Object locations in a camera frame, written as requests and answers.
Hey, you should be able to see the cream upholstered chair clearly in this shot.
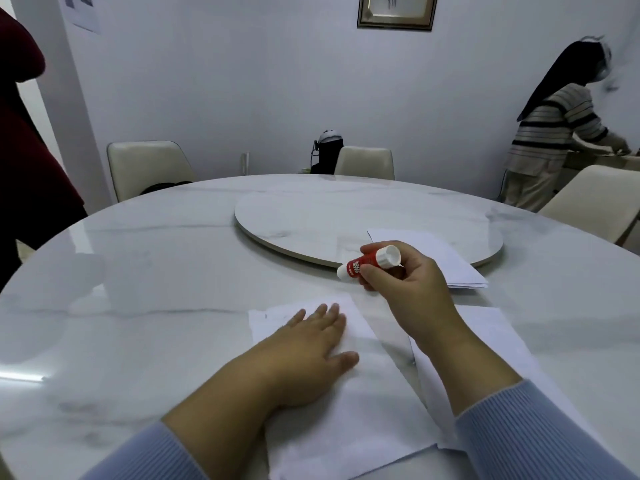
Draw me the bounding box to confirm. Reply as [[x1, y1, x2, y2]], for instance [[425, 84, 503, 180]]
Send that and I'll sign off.
[[106, 140, 197, 203], [537, 164, 640, 245], [333, 146, 396, 181]]

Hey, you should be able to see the printed wall notice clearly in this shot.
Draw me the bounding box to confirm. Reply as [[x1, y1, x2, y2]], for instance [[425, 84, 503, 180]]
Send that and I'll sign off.
[[62, 0, 103, 35]]

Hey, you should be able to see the framed calligraphy picture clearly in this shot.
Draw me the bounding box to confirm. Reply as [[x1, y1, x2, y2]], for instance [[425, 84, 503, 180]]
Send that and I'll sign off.
[[357, 0, 439, 31]]

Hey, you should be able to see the stack of white papers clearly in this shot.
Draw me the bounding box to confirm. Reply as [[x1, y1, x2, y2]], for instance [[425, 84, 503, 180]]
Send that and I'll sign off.
[[248, 293, 441, 480], [407, 304, 541, 453]]

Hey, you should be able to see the black cloth bundle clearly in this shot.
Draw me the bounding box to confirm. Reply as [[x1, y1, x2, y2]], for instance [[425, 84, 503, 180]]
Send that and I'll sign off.
[[139, 181, 195, 195]]

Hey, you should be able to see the person's left hand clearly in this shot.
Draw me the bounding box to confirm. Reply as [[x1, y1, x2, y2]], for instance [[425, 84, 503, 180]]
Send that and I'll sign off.
[[243, 302, 361, 411]]

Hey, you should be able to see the round marble turntable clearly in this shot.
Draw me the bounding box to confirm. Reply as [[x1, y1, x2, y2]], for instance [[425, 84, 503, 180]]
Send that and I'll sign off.
[[233, 188, 504, 269]]

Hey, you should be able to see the person's left forearm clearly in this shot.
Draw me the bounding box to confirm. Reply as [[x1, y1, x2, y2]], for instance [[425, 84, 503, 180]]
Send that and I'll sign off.
[[79, 352, 281, 480]]

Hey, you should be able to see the beige sideboard cabinet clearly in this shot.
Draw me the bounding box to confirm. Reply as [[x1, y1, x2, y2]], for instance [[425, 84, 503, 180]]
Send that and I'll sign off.
[[559, 149, 640, 193]]

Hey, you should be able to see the person's right hand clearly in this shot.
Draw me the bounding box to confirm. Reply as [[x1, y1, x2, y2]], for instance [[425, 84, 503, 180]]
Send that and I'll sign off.
[[359, 240, 472, 359]]

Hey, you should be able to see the person's right forearm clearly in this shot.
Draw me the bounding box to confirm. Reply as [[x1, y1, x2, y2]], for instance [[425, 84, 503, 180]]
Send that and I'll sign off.
[[412, 324, 640, 480]]

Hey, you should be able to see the white paper sheet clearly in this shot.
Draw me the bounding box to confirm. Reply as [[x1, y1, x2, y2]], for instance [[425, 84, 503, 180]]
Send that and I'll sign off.
[[367, 229, 489, 291]]

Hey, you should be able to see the red white glue stick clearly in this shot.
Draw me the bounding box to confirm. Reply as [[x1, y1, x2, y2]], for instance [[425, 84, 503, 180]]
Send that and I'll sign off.
[[336, 244, 403, 281]]

